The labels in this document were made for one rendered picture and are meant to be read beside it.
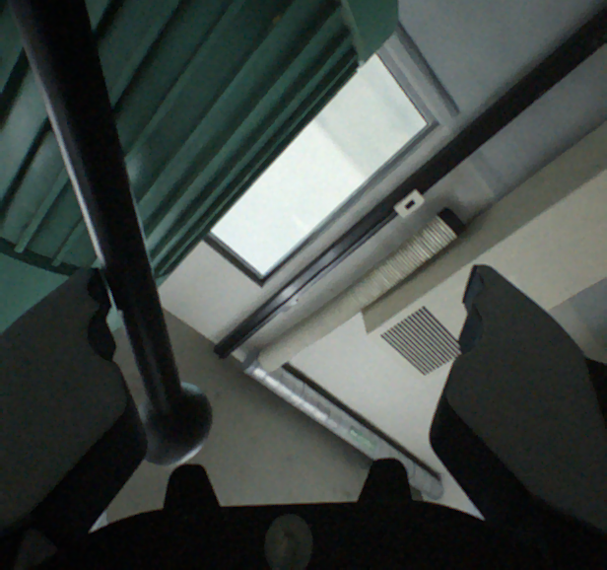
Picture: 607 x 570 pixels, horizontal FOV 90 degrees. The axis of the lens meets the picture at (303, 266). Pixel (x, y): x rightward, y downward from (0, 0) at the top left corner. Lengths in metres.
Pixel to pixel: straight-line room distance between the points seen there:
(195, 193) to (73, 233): 0.06
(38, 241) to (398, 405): 2.58
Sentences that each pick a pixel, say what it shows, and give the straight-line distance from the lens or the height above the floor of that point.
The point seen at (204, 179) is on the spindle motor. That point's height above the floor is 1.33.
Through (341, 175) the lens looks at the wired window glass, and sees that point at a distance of 1.68.
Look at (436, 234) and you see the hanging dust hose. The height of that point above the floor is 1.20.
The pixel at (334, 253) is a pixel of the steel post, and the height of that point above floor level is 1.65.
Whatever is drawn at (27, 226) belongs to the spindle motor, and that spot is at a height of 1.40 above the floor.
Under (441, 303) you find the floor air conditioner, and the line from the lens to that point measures 1.68.
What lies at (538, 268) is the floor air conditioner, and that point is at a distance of 1.80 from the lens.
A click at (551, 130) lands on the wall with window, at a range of 1.94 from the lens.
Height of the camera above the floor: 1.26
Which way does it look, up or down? 20 degrees up
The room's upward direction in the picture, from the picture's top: 131 degrees counter-clockwise
